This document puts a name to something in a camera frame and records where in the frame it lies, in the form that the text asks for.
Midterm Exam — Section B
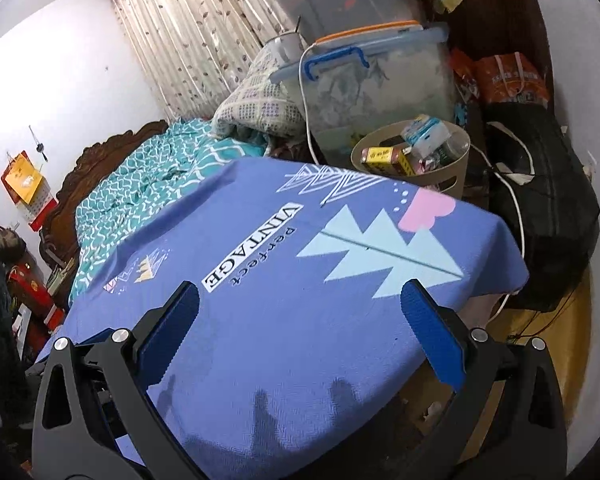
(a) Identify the leaf patterned curtain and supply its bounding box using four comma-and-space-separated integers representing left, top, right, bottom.
105, 0, 291, 123

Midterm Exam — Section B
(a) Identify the beige plastic bin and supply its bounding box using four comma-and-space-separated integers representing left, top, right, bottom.
351, 120, 471, 201

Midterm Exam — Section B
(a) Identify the black bag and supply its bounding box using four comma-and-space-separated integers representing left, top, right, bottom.
482, 105, 600, 311

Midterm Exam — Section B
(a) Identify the dark wooden cabinet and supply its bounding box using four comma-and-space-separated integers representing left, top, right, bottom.
445, 0, 556, 106

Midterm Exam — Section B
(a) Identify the beige patterned pillow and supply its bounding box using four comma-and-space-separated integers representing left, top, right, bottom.
211, 47, 311, 141

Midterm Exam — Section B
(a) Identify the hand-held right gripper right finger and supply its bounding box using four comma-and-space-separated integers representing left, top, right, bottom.
401, 280, 568, 480

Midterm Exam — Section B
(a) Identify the orange printed bag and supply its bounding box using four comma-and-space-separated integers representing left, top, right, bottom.
472, 52, 551, 108

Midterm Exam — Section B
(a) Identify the teal patterned bedspread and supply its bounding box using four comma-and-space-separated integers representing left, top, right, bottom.
70, 117, 276, 306

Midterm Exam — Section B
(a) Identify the white cable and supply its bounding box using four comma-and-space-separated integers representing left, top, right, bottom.
297, 42, 526, 321

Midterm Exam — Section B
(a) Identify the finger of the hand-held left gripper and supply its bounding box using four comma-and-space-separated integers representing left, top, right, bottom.
77, 332, 115, 436

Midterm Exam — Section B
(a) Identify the large storage box teal lid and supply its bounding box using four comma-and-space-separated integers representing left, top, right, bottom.
255, 0, 426, 43

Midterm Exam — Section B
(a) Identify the yellow printed box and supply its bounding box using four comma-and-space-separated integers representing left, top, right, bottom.
361, 146, 416, 177

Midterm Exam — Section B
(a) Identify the red gift box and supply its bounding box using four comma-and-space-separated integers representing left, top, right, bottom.
5, 265, 66, 331

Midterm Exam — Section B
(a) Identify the storage box with blue handle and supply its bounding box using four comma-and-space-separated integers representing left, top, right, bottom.
270, 20, 461, 161

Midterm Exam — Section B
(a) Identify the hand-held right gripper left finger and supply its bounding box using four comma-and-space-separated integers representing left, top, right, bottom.
32, 281, 201, 480

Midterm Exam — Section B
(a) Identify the white blue milk carton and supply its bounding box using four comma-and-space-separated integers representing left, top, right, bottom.
400, 115, 453, 153

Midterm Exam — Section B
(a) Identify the carved wooden headboard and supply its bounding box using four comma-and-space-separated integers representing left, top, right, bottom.
37, 120, 168, 306

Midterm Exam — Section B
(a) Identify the clear plastic bottle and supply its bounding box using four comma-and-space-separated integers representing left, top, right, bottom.
430, 132, 468, 163

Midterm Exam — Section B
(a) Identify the dark cloth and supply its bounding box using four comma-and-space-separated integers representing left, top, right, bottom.
0, 255, 31, 411

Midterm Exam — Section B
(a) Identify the orange snack packet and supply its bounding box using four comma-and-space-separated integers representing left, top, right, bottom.
450, 50, 481, 106

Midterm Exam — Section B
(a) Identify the red wall calendar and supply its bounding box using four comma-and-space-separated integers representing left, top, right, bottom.
1, 150, 58, 233

